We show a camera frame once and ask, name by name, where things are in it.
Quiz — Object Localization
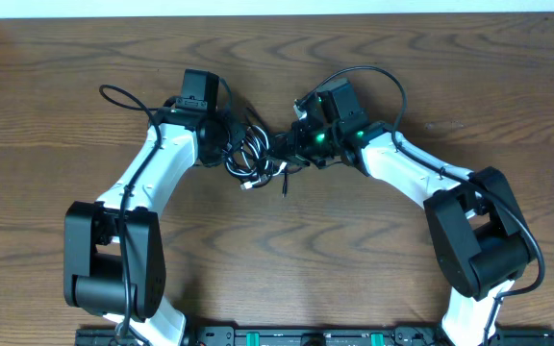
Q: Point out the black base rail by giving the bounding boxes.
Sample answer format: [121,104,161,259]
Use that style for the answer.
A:
[73,326,554,346]

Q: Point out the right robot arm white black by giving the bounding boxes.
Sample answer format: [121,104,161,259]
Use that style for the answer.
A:
[269,78,545,345]

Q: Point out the black USB cable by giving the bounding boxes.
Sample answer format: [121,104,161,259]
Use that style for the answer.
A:
[223,106,302,199]

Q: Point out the white USB cable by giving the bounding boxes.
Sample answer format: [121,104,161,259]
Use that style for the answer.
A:
[225,125,289,190]

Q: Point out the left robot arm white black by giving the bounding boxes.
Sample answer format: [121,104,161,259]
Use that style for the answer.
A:
[63,69,241,345]

